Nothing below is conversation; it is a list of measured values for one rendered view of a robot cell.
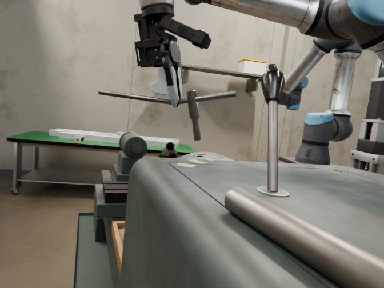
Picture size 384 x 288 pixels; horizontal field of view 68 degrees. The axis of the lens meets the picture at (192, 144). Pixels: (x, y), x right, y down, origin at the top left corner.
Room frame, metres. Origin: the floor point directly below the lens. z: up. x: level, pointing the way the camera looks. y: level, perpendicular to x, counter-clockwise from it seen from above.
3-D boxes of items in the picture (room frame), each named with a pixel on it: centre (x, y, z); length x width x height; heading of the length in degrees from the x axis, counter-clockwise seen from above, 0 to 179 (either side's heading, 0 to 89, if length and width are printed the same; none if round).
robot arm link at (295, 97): (1.60, -0.52, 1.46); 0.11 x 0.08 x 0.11; 122
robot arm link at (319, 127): (1.32, -0.57, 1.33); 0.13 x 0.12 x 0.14; 122
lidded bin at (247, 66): (4.86, -0.85, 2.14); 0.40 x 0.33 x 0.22; 101
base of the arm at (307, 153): (1.32, -0.56, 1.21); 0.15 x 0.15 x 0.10
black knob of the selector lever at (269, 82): (0.40, -0.10, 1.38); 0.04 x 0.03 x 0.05; 21
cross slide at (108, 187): (1.29, 0.16, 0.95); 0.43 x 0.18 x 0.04; 111
